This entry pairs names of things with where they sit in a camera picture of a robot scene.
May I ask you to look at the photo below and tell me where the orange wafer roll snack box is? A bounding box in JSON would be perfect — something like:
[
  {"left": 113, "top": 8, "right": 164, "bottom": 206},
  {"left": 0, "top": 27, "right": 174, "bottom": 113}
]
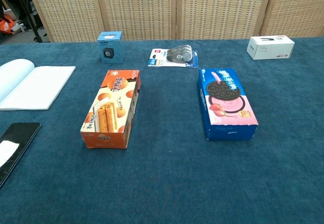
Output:
[{"left": 80, "top": 69, "right": 141, "bottom": 150}]

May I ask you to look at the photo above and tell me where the open white lined notebook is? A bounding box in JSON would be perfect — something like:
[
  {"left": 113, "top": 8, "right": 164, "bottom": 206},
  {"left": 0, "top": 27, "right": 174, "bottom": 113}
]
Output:
[{"left": 0, "top": 58, "right": 76, "bottom": 111}]

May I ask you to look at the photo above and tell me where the black tripod stand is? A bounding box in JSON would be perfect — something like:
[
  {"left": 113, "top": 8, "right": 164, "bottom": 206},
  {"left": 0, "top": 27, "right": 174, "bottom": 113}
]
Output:
[{"left": 10, "top": 0, "right": 51, "bottom": 44}]

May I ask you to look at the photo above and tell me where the black tablet with glossy screen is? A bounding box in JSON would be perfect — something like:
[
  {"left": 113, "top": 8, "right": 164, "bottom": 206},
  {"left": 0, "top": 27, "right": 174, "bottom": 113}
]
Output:
[{"left": 0, "top": 122, "right": 42, "bottom": 188}]

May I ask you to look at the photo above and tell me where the white stapler box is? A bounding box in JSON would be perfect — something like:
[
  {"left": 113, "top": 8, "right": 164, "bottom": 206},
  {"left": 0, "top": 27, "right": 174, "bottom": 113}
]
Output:
[{"left": 247, "top": 34, "right": 296, "bottom": 60}]

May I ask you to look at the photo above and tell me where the small blue speaker box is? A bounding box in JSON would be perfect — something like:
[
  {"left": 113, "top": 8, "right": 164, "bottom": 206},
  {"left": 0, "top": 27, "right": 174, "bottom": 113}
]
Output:
[{"left": 97, "top": 31, "right": 125, "bottom": 64}]

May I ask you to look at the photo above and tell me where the blue Oreo cookie box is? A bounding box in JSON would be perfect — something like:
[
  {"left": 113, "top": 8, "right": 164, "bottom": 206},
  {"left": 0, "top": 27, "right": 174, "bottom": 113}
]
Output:
[{"left": 197, "top": 67, "right": 259, "bottom": 141}]

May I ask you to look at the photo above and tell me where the woven rattan folding screen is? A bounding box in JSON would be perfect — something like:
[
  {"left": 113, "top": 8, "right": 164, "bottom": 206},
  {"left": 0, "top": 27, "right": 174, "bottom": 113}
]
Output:
[{"left": 24, "top": 0, "right": 324, "bottom": 43}]

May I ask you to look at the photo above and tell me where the correction tape blister pack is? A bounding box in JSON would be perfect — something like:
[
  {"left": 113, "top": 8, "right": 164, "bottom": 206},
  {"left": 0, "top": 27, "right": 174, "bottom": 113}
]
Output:
[{"left": 147, "top": 45, "right": 200, "bottom": 69}]

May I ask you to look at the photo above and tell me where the orange bag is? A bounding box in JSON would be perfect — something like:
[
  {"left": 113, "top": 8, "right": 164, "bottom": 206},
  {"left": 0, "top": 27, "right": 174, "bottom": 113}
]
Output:
[{"left": 0, "top": 14, "right": 17, "bottom": 34}]

